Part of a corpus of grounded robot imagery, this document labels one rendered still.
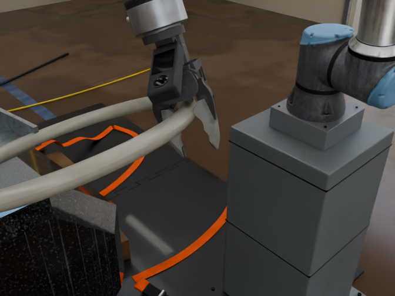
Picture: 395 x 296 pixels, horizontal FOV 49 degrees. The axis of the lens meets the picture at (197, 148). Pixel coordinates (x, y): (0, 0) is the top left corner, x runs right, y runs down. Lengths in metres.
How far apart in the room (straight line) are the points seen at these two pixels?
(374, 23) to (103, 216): 1.02
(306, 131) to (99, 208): 0.73
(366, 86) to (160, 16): 0.72
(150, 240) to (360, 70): 1.41
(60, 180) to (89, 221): 0.89
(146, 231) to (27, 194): 1.75
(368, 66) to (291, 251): 0.68
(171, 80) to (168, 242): 1.67
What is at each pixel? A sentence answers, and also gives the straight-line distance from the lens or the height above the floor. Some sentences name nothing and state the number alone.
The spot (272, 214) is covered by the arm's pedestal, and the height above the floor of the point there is 0.59.
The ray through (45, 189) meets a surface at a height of 1.24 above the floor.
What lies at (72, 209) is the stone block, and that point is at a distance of 1.42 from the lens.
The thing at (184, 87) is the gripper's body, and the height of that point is 1.29.
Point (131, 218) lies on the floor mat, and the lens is 2.40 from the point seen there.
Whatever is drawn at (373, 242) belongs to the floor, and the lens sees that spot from 2.43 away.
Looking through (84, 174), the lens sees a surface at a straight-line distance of 0.57.
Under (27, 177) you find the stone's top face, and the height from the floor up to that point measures 0.80.
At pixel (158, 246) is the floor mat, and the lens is 2.22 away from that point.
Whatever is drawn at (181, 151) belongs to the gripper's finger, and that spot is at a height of 1.18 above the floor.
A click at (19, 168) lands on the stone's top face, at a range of 1.46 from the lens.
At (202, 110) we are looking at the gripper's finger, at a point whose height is 1.25.
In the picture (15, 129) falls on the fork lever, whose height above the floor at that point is 1.07.
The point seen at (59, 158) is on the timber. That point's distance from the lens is 2.81.
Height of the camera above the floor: 1.57
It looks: 32 degrees down
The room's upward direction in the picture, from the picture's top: straight up
